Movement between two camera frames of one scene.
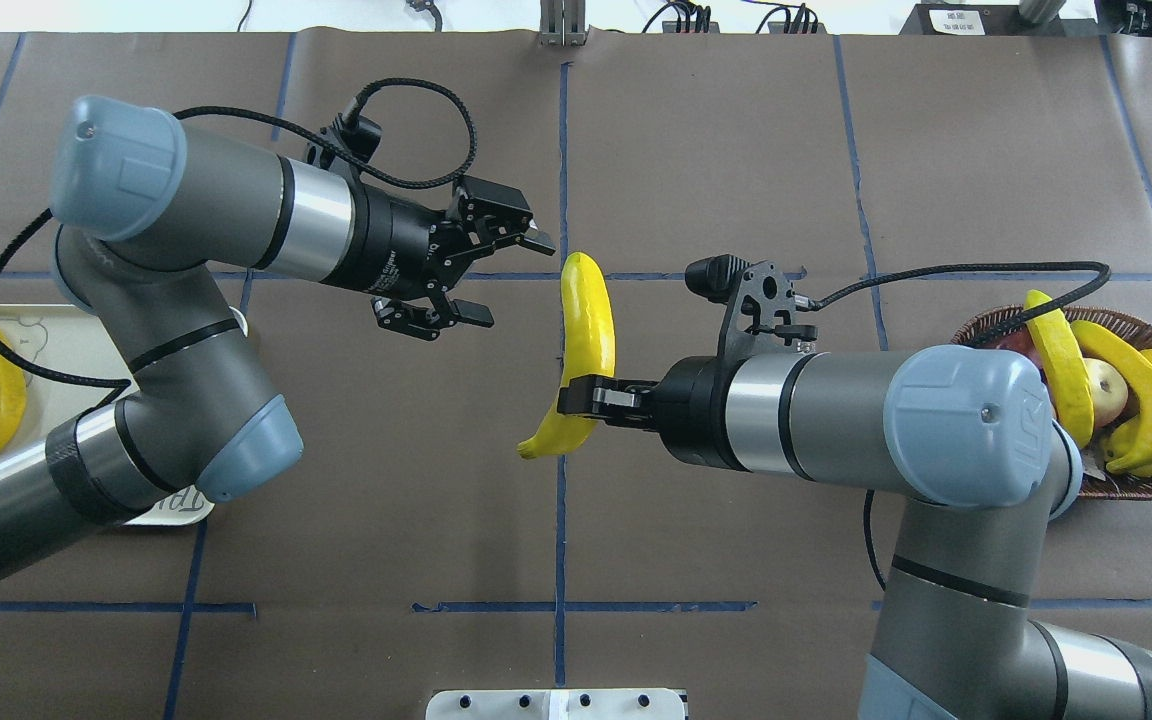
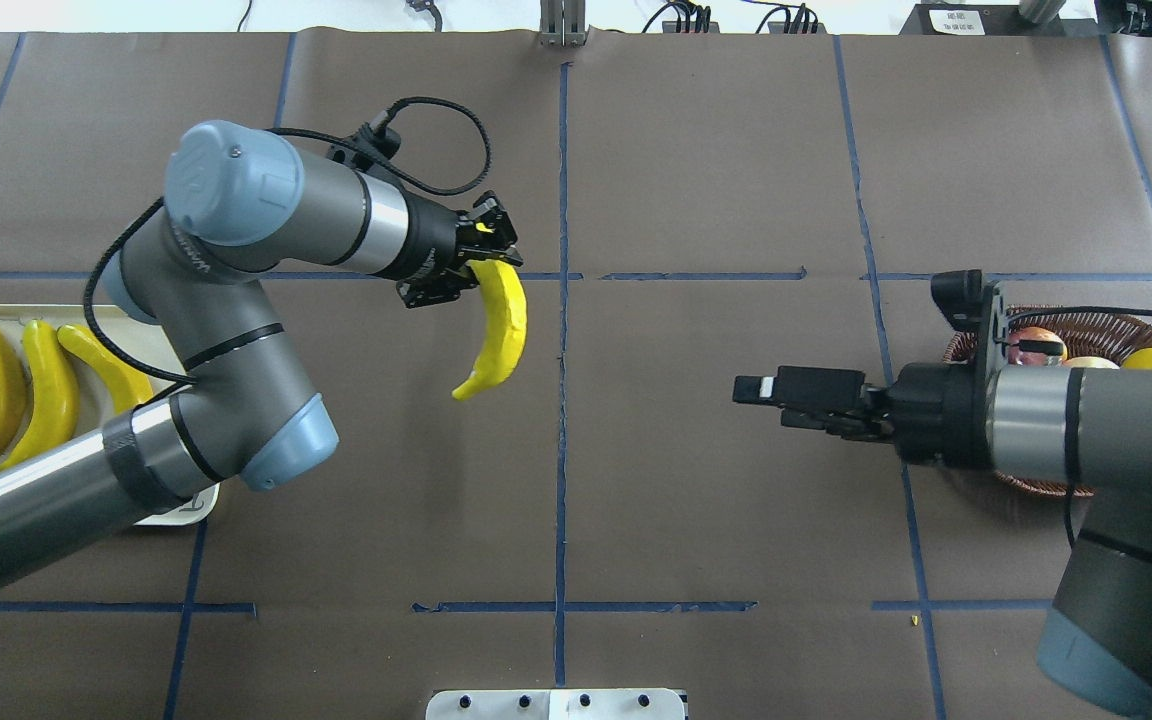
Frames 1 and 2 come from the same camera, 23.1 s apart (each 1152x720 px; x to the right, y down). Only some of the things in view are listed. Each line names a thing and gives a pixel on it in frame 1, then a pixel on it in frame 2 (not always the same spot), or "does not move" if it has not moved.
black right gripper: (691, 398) to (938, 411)
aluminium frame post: (562, 22) does not move
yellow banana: (1055, 341) to (507, 325)
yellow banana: (588, 347) to (55, 398)
